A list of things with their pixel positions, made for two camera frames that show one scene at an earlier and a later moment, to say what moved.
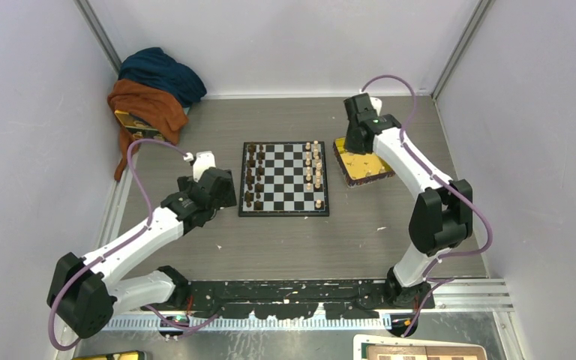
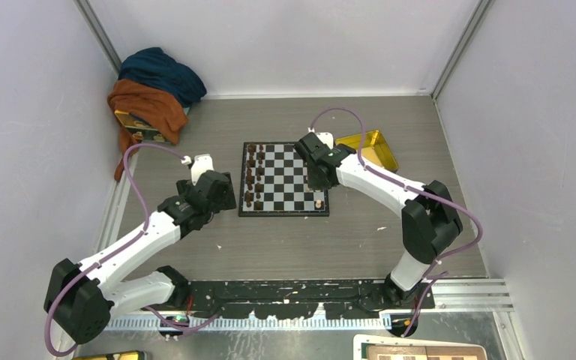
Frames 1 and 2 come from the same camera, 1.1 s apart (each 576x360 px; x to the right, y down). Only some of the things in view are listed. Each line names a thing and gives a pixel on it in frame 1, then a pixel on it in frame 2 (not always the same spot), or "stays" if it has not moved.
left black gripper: [228, 199] stays
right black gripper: [349, 145] to [315, 185]
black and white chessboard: [284, 178] stays
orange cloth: [160, 109] stays
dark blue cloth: [155, 67] stays
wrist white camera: [377, 104] to [326, 138]
